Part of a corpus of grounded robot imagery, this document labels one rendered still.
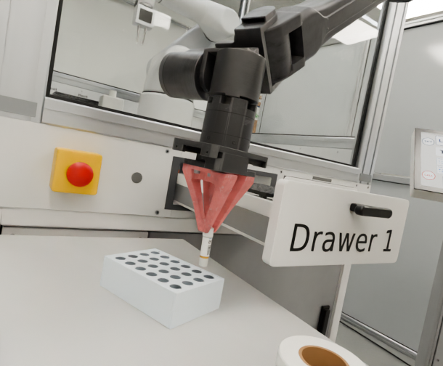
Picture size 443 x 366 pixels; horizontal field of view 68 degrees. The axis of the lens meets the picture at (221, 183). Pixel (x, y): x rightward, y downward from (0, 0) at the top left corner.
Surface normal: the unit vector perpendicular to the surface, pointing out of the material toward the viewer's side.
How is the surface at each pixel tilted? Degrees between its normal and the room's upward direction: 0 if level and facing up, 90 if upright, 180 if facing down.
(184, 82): 119
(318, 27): 102
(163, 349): 0
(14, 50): 90
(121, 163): 90
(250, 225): 90
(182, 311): 90
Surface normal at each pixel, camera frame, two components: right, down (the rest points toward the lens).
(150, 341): 0.18, -0.98
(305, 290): 0.53, 0.15
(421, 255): -0.79, -0.11
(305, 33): 0.65, 0.37
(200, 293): 0.79, 0.18
